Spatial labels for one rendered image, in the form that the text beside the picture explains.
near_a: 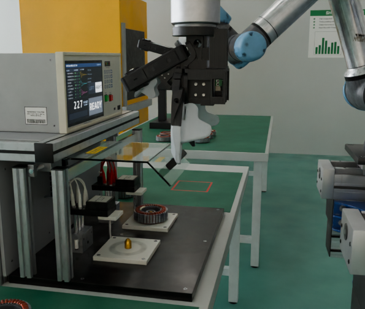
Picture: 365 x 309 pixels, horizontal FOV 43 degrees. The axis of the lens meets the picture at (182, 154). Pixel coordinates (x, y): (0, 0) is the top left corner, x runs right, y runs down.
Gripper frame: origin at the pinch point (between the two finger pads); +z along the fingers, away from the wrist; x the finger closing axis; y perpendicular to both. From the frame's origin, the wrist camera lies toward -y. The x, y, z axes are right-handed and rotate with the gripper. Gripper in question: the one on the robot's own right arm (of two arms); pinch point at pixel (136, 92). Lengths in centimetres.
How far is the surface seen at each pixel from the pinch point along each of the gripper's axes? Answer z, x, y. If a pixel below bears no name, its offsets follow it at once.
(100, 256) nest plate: 31.8, -26.6, 27.8
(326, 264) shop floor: 32, 157, 137
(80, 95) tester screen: 6.8, -18.8, -7.1
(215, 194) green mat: 20, 49, 44
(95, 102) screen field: 8.9, -8.2, -5.2
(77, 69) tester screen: 1.8, -19.7, -12.0
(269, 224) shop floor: 59, 225, 110
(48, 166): 20.6, -33.1, 2.5
